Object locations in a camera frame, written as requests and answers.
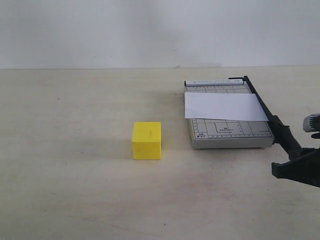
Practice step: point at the yellow cube block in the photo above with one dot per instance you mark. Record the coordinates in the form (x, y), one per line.
(147, 141)

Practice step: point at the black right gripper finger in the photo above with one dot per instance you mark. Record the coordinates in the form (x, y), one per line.
(303, 167)

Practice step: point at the white paper sheet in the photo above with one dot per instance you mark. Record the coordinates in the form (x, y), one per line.
(223, 106)

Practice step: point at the grey paper cutter base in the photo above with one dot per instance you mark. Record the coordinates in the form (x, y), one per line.
(226, 134)

